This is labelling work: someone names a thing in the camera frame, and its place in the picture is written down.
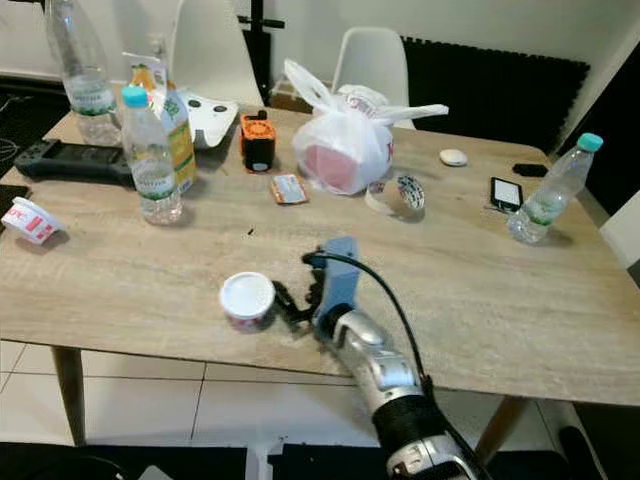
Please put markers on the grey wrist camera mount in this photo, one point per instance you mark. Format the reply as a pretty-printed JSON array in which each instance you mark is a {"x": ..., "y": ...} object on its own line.
[
  {"x": 340, "y": 282},
  {"x": 152, "y": 473}
]

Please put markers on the white computer mouse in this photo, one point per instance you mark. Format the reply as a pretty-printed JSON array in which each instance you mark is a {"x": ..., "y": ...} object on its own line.
[{"x": 453, "y": 157}]

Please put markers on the orange white packet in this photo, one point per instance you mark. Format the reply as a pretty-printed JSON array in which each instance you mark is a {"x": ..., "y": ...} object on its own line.
[{"x": 288, "y": 190}]

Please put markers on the white knotted plastic bag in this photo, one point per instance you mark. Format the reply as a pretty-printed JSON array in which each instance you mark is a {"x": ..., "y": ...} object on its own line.
[{"x": 345, "y": 145}]

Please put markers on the white lidded paper cup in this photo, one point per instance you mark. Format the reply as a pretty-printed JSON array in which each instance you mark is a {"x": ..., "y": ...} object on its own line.
[{"x": 247, "y": 298}]

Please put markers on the black handheld console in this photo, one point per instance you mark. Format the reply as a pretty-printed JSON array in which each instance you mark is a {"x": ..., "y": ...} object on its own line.
[{"x": 75, "y": 162}]

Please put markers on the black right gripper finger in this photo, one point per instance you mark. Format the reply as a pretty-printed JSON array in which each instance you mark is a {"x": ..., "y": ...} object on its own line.
[
  {"x": 288, "y": 306},
  {"x": 306, "y": 274}
]

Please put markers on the white game controller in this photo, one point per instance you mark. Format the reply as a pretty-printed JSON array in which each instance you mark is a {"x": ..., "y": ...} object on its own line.
[{"x": 215, "y": 120}]

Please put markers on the black stand pole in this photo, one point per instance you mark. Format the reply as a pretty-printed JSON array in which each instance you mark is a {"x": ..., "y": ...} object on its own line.
[{"x": 258, "y": 40}]

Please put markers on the white plastic chair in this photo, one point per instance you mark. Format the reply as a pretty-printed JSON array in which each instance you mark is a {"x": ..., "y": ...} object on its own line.
[
  {"x": 370, "y": 65},
  {"x": 210, "y": 45}
]

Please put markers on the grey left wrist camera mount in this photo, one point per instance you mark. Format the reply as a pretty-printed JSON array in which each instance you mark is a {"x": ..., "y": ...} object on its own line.
[{"x": 152, "y": 473}]

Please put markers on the orange juice carton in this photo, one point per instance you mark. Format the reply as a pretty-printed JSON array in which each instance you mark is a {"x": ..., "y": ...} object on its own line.
[{"x": 180, "y": 125}]

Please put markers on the orange black device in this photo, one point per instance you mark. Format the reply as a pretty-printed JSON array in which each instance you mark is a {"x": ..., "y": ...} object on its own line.
[{"x": 258, "y": 145}]

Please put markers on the small black flat object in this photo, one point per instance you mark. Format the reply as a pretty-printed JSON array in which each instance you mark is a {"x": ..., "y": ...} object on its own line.
[{"x": 530, "y": 169}]

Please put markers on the wooden table leg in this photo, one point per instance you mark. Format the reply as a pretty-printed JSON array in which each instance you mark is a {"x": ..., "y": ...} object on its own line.
[
  {"x": 500, "y": 425},
  {"x": 68, "y": 395}
]

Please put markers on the small black screen device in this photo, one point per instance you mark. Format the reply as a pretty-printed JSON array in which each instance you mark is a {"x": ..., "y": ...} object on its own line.
[{"x": 506, "y": 195}]

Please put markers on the large clear plastic bottle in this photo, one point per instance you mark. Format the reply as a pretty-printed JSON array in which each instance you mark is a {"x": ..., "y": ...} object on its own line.
[{"x": 82, "y": 75}]

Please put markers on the black ribbed wall panel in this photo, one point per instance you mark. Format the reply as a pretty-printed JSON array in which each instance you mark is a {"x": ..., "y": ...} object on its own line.
[{"x": 490, "y": 90}]

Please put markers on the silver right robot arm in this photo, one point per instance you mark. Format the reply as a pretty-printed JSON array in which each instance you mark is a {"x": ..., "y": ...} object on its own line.
[{"x": 380, "y": 372}]

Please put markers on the teal cap water bottle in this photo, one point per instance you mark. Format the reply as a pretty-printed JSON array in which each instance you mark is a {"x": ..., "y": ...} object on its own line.
[
  {"x": 152, "y": 160},
  {"x": 550, "y": 195}
]

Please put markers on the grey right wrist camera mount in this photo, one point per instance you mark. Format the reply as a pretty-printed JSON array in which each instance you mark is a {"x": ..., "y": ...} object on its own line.
[{"x": 340, "y": 282}]

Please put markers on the red white KFC cup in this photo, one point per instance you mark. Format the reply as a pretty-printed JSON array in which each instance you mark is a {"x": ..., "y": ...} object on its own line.
[{"x": 32, "y": 220}]

